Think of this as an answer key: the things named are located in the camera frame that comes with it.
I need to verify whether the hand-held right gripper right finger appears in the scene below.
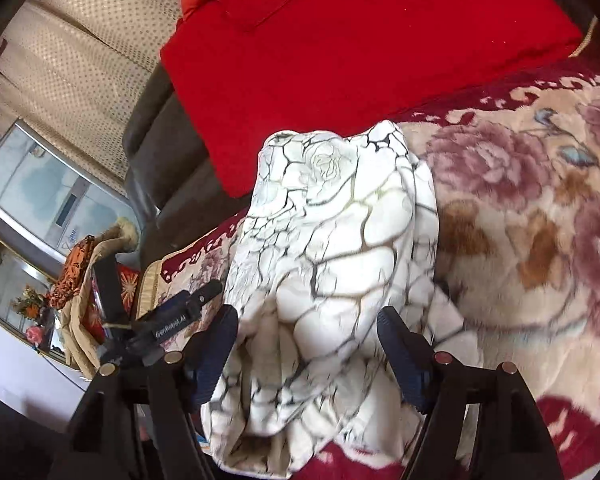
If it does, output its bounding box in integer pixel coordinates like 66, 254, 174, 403
377, 306, 565, 480

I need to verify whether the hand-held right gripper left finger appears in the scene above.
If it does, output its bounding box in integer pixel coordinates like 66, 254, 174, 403
47, 305, 239, 480

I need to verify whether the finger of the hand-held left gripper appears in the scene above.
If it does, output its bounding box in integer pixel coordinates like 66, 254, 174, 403
177, 280, 225, 312

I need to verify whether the white crackle-patterned garment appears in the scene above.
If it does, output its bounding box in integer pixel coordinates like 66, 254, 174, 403
200, 120, 483, 476

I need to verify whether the red box with gold starburst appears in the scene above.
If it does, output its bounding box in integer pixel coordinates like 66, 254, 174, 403
87, 265, 142, 346

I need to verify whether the orange patterned cloth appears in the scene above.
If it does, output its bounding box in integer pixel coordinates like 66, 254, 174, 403
49, 235, 102, 311

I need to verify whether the artificial flower bouquet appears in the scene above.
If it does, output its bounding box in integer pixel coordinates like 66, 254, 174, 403
11, 284, 52, 322

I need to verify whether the floral plush blanket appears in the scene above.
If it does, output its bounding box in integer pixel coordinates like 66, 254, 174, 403
140, 55, 600, 480

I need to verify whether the glass window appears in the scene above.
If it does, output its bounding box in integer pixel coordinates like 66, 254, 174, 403
0, 120, 128, 311

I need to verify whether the beige dotted curtain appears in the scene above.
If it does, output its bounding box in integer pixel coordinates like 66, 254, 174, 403
0, 0, 181, 198

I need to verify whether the red quilt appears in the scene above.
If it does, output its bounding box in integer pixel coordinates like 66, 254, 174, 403
160, 0, 585, 198

